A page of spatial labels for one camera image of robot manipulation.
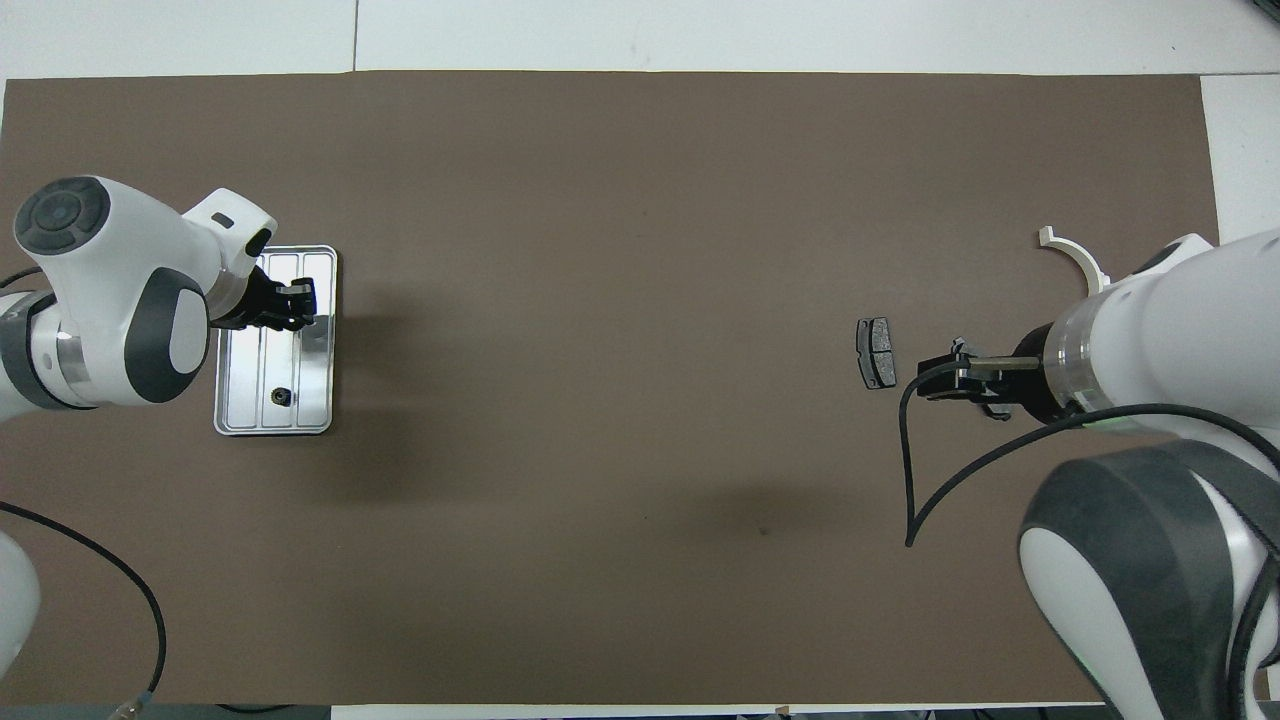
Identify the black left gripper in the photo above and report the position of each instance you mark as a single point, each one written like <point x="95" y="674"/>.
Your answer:
<point x="250" y="305"/>

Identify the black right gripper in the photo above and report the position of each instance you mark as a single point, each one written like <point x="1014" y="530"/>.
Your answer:
<point x="1030" y="392"/>

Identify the small black bearing gear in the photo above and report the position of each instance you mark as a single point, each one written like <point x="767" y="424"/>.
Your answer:
<point x="281" y="397"/>

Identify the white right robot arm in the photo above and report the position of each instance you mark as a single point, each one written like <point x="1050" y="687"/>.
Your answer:
<point x="1160" y="330"/>

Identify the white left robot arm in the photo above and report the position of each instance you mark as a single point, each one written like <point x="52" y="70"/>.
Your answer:
<point x="110" y="290"/>

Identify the silver metal tray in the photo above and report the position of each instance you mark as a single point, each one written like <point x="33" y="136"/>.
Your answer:
<point x="250" y="380"/>

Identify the curved dark brake pad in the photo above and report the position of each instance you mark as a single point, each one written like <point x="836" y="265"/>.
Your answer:
<point x="998" y="412"/>

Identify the rectangular dark brake pad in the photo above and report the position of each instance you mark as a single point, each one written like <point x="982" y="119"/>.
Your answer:
<point x="877" y="352"/>

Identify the brown table mat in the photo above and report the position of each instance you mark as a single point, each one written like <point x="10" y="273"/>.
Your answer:
<point x="620" y="300"/>

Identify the white curved plastic bracket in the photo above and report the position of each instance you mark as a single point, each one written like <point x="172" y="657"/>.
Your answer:
<point x="1075" y="255"/>

